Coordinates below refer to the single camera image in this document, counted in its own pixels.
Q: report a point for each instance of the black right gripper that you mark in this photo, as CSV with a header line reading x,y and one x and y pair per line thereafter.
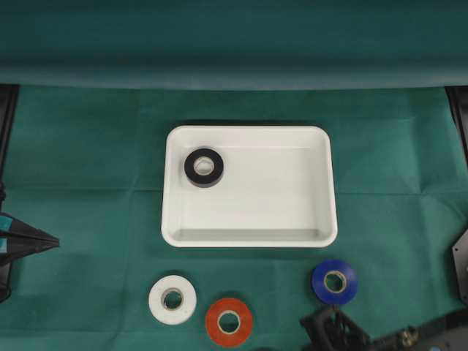
x,y
331,329

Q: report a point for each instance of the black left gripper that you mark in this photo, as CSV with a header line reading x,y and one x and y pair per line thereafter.
x,y
19,239

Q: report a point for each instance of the blue tape roll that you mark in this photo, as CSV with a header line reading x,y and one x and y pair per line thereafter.
x,y
349,282

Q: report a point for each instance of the red tape roll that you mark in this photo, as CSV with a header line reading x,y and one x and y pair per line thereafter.
x,y
213,327

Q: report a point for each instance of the white tape roll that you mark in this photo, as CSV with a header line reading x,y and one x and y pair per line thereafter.
x,y
161,289

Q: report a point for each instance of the black tape roll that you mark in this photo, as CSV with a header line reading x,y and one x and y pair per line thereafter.
x,y
204,167

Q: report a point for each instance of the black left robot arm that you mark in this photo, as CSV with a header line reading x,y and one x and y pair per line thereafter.
x,y
5,279

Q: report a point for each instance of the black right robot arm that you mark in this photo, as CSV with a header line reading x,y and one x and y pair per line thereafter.
x,y
448,332

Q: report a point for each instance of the white plastic tray case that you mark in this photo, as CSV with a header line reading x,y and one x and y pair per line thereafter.
x,y
277,189

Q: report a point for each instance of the green table cloth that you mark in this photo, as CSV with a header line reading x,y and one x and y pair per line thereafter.
x,y
87,165

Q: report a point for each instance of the green cloth backdrop curtain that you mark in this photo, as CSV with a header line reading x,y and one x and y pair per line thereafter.
x,y
234,45

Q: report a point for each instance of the black left frame post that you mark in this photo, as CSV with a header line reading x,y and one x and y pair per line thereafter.
x,y
9,98

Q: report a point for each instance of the black frame post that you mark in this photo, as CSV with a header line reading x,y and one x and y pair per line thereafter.
x,y
458,101
9,98

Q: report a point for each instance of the black right frame post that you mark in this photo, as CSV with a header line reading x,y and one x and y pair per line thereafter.
x,y
458,101

